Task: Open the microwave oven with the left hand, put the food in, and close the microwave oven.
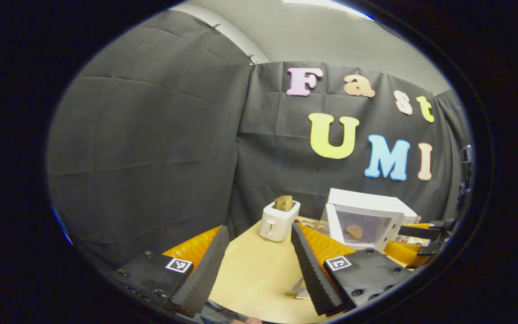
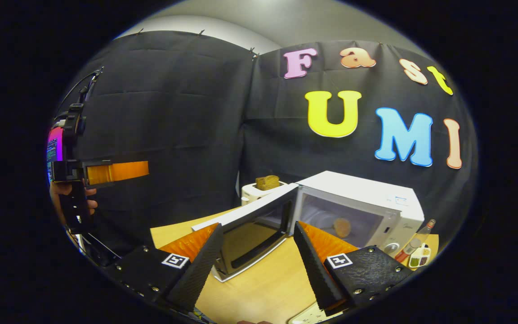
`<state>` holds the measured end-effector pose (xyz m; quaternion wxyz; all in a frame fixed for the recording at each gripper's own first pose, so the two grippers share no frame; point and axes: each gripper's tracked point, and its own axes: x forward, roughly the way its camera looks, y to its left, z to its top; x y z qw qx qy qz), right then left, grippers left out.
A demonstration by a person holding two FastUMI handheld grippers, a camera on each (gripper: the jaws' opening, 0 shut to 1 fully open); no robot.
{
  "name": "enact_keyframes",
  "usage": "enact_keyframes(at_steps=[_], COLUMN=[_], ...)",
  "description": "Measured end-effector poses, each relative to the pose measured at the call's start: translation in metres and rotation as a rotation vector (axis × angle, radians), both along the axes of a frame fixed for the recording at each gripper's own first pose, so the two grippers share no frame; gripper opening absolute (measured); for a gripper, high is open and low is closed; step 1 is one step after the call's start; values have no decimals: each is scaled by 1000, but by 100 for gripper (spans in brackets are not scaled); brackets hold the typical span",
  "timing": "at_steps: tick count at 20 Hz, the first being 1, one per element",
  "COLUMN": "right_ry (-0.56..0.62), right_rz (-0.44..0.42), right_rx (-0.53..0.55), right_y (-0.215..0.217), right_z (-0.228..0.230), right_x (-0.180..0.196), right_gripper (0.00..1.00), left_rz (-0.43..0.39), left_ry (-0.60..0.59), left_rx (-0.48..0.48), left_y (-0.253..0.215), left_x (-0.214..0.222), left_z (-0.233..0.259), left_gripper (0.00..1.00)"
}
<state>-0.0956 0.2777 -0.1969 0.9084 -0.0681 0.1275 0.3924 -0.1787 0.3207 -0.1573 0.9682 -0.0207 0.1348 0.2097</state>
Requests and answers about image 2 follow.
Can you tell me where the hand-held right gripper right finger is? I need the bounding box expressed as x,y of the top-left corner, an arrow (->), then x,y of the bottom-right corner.
293,221 -> 415,317

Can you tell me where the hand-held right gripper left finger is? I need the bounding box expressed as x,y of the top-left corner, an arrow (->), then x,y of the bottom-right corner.
105,222 -> 225,313

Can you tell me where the white microwave oven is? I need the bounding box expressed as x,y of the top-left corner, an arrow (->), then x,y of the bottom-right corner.
192,170 -> 425,283

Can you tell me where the pale rectangular tray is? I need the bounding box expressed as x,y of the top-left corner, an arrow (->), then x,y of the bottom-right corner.
287,301 -> 346,324

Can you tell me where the black backdrop cloth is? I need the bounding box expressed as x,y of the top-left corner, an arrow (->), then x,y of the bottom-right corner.
50,29 -> 479,266

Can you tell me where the white toaster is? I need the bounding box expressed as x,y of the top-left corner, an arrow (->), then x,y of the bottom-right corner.
240,179 -> 287,207

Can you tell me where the brown bread slice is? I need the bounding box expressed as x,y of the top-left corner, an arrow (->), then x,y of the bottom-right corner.
255,175 -> 281,191

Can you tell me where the clear bottle with red label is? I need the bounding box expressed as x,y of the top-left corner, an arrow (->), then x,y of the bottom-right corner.
394,219 -> 437,263

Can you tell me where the white sectioned condiment dish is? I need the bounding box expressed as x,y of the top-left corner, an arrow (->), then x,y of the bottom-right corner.
407,243 -> 432,270

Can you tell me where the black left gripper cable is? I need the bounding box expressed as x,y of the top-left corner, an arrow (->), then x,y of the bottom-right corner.
61,67 -> 105,106

